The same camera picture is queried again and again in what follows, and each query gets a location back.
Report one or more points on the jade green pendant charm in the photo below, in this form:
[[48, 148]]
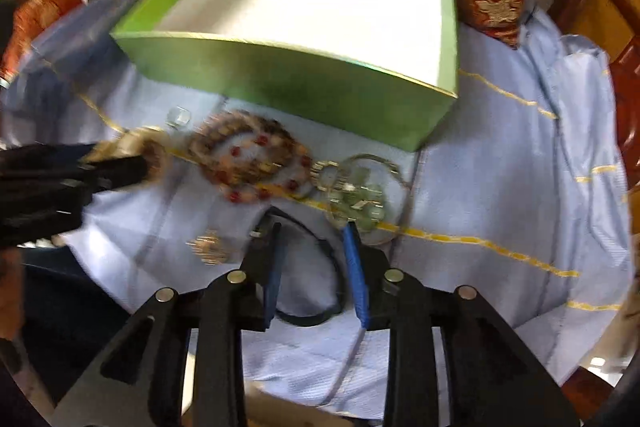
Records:
[[365, 205]]

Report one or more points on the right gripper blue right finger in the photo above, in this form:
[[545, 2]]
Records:
[[366, 266]]

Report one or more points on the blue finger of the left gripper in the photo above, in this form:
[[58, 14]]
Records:
[[113, 174]]

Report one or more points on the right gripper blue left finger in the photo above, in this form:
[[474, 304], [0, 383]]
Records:
[[262, 264]]

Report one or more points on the green cardboard box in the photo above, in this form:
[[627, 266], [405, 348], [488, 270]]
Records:
[[382, 69]]

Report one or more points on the light blue striped cloth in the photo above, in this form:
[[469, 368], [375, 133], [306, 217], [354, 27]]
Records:
[[451, 358]]

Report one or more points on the gold ornament brooch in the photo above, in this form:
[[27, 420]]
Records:
[[209, 248]]

